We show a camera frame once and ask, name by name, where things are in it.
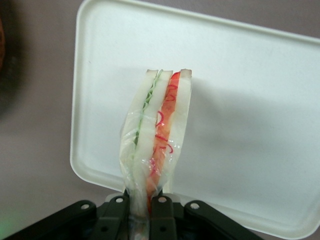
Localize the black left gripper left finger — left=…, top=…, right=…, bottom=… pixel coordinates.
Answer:
left=0, top=194, right=131, bottom=240

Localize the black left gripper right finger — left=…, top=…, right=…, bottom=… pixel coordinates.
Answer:
left=149, top=194, right=266, bottom=240

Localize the cream rectangular plastic tray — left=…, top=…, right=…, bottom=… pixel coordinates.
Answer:
left=69, top=0, right=320, bottom=238

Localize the plastic-wrapped triangle sandwich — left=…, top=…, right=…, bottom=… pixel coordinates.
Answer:
left=118, top=67, right=193, bottom=240

